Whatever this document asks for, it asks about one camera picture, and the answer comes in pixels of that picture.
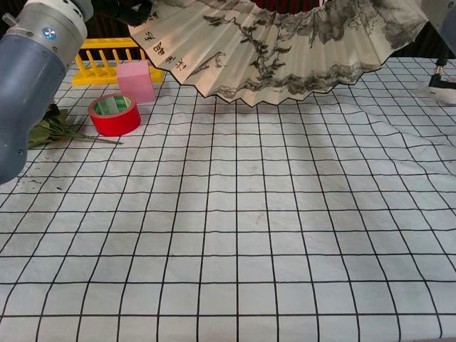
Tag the black fingered left robot hand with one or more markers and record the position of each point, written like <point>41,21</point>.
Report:
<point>132,14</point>

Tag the ink painted paper folding fan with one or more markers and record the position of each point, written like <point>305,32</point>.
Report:
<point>285,53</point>

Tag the blue silver left robot arm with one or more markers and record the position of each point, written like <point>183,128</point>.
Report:
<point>25,89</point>

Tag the pink foam block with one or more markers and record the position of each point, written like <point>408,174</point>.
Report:
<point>137,83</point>

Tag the yellow plastic test tube rack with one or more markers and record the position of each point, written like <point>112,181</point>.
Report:
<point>82,80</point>

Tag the red adhesive tape roll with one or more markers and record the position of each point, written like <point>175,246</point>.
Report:
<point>117,123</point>

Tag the artificial pink rose bouquet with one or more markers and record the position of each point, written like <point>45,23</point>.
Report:
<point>46,130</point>

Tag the black grid checkered tablecloth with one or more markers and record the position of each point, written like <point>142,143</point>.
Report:
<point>228,249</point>

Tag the crumpled clear plastic bag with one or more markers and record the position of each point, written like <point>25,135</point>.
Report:
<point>445,94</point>

